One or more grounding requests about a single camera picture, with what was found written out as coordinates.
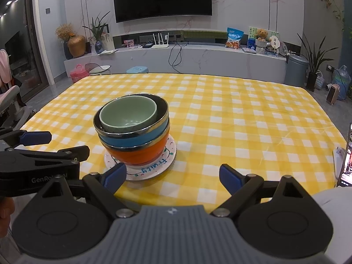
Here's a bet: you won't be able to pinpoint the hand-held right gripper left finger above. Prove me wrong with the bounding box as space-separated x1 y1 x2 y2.
41 162 135 218

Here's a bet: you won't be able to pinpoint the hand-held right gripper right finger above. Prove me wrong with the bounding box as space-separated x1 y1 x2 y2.
210 163 304 218

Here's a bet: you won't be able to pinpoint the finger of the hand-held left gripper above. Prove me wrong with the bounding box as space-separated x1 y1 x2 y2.
0 145 91 171
0 128 53 147

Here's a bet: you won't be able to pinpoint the orange steel bowl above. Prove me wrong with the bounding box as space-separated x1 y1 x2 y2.
99 128 170 167

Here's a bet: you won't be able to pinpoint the white painted plate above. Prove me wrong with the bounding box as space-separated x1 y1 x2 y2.
104 135 177 181

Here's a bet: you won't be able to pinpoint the blue steel bowl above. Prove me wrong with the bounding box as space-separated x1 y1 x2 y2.
93 94 169 149

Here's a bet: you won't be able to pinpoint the green ceramic bowl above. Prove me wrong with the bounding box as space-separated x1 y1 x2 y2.
99 96 158 134

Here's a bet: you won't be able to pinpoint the person's left hand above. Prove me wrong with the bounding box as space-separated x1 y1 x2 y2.
0 197 15 238

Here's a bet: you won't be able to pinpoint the yellow checked tablecloth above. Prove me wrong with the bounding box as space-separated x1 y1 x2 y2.
20 73 347 215

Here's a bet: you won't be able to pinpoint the pink desk chair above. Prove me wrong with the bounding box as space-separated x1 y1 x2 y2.
0 49 31 127

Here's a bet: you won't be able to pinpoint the pink plastic box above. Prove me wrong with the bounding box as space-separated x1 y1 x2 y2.
70 64 91 83

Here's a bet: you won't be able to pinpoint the dark vase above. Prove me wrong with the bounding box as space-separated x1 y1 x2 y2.
63 41 73 60

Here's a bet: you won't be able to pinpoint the white and dark baby seat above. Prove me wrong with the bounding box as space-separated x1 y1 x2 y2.
85 63 112 75

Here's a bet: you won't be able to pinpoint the gold vase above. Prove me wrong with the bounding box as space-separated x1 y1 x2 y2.
67 35 86 58

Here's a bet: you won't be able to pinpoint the dried flowers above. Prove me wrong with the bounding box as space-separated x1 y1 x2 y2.
55 23 75 41

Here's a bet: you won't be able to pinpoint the white phone stand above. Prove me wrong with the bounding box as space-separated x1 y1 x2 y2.
333 147 345 182

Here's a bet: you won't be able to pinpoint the white marble TV console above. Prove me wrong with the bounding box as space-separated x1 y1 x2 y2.
64 42 288 84

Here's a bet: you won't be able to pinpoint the white rounded object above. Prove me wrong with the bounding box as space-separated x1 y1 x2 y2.
311 187 352 253

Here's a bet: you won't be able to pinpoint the smartphone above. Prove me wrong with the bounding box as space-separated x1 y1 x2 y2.
336 122 352 188

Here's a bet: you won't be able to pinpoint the drawing paper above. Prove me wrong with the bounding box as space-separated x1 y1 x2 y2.
88 33 114 50

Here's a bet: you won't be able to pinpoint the green long-leaf plant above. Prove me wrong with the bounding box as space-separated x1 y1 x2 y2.
82 11 110 43

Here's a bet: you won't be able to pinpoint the grey trash can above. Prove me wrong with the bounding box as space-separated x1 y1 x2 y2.
284 54 309 87

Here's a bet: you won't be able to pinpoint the striped woven bag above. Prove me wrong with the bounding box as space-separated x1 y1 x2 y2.
315 71 325 90

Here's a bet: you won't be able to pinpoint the beige space heater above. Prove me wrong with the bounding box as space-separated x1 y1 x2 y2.
326 84 341 105

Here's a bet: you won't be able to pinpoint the grey woven basket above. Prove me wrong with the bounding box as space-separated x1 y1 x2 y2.
255 39 268 54

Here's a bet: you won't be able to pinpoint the white router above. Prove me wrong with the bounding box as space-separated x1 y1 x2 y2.
151 32 170 49

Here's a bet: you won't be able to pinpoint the blue snack bag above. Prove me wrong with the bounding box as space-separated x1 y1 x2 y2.
225 27 245 49

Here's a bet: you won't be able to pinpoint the round white paper fan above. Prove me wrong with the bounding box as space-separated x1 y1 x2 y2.
268 36 281 53

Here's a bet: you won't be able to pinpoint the long green bar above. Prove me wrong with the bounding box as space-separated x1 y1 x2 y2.
183 30 223 39

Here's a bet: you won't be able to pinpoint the green picture board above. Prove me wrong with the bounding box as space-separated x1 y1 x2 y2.
247 27 279 48

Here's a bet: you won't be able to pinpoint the tall leafy plant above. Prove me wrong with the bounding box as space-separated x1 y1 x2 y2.
297 33 340 75

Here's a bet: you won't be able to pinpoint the black cable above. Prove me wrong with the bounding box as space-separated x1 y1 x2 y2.
168 42 190 74

